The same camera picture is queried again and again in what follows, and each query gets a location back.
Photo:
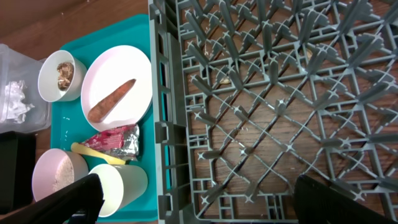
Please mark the black tray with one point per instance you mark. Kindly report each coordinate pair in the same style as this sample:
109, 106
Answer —
17, 165

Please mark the orange carrot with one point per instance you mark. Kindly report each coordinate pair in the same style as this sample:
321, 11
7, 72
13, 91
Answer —
103, 107

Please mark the pink bowl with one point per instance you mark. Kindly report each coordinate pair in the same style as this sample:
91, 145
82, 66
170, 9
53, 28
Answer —
55, 170

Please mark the crumpled white tissue in bin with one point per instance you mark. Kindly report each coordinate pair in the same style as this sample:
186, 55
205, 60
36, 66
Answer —
14, 108

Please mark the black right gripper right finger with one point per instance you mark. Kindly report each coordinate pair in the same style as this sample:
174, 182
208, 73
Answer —
317, 203

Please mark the white round plate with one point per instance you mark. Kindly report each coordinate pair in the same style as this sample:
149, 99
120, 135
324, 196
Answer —
110, 70

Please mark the clear plastic bin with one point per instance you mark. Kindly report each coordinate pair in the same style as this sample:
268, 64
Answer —
14, 67

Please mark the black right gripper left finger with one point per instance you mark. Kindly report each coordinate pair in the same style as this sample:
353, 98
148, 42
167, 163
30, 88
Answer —
79, 202

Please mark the small white bowl with scraps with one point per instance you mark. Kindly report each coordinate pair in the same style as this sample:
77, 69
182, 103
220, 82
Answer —
61, 77

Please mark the yellow plastic spoon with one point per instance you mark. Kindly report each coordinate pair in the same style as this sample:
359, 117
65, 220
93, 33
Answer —
81, 149

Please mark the grey dishwasher rack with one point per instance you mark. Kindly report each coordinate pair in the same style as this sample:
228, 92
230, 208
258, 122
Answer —
250, 95

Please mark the pale green cup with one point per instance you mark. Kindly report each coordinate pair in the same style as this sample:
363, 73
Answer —
121, 185

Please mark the red foil snack wrapper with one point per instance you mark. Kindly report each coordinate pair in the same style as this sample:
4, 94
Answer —
121, 142

